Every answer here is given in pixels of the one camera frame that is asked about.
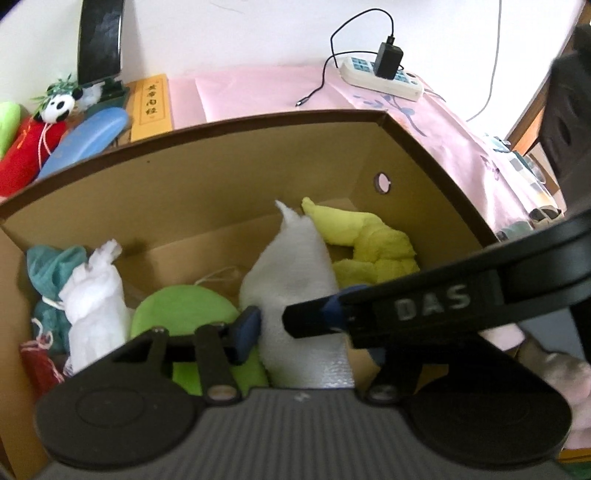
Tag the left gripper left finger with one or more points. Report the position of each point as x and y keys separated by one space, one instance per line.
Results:
x=216 y=362

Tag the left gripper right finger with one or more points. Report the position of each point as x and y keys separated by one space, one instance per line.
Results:
x=420 y=316

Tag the white fluffy cloth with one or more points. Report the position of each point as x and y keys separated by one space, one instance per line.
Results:
x=295 y=267

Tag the green round plush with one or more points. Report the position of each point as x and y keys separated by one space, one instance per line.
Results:
x=181 y=309

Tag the yellow-green towel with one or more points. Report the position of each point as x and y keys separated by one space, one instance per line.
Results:
x=380 y=253

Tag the small white cloth bundle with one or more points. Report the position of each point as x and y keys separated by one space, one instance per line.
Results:
x=93 y=302

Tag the brown cardboard box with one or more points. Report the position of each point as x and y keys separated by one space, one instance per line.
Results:
x=187 y=203

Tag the pink patterned tablecloth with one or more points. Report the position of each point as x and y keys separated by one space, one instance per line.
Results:
x=498 y=185

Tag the teal cloth pouch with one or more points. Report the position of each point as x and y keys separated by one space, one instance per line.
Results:
x=48 y=270

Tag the yellow book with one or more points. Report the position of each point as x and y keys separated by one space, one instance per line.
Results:
x=148 y=107

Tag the white power strip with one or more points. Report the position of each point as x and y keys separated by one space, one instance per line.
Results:
x=358 y=70

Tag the black charger adapter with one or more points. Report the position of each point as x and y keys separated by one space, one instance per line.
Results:
x=388 y=59

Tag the red plush toy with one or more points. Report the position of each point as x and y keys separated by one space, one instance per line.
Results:
x=31 y=149

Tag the panda plush toy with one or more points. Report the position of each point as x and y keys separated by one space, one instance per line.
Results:
x=64 y=98

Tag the bright green plush toy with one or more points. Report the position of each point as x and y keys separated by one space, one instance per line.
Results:
x=10 y=118

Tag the black stand panel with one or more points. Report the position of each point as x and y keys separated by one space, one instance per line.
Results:
x=99 y=50

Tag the red drawstring bag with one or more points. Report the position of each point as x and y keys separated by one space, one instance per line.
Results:
x=39 y=367

